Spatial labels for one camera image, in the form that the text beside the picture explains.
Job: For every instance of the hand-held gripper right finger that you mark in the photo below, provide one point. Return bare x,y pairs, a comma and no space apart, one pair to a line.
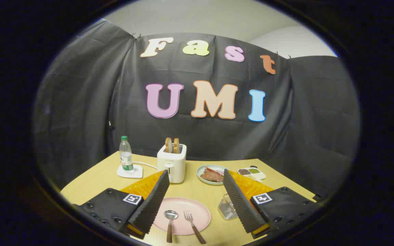
241,205

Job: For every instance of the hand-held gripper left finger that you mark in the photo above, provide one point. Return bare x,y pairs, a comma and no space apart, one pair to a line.
152,205

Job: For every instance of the pink plate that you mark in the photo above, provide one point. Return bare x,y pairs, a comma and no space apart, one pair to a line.
180,225

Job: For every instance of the white divided condiment dish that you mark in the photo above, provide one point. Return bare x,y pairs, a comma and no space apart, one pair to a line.
251,171

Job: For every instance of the white square coaster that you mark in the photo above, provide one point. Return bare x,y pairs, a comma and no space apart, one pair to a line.
137,172

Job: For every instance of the brown meat slice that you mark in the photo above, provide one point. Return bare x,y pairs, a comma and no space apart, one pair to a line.
212,176

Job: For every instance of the white toaster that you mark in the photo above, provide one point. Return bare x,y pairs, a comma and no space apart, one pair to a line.
171,164

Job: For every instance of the pale green plate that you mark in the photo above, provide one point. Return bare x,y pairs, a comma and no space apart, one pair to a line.
199,174

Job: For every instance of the clear water bottle green cap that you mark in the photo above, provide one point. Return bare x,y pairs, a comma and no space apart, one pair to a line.
126,157

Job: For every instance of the toast slice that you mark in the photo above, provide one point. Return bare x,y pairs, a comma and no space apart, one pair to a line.
176,145
168,145

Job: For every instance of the black table clamp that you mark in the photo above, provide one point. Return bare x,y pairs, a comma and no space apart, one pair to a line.
317,197

